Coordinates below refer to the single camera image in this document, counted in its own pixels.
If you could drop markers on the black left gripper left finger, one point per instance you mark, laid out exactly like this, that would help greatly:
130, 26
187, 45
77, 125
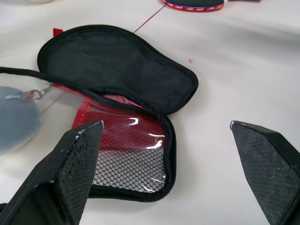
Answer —
70, 168

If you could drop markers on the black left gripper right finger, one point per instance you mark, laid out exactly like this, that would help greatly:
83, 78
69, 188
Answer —
264, 164

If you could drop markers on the black and red paddle case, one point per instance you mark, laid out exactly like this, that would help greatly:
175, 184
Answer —
117, 70

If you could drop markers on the table tennis paddle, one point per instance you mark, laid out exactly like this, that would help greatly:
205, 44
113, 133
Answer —
192, 2

